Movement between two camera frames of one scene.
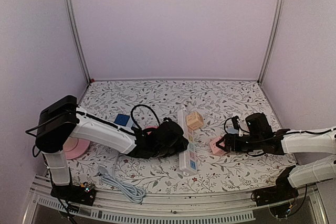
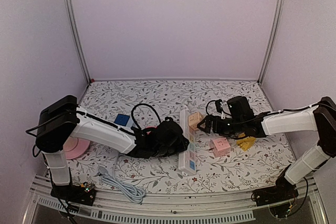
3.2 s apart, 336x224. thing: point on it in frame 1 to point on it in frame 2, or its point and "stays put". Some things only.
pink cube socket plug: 216,149 stays put
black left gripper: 181,147 stays put
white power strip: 188,158 stays put
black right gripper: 229,138 to 209,119
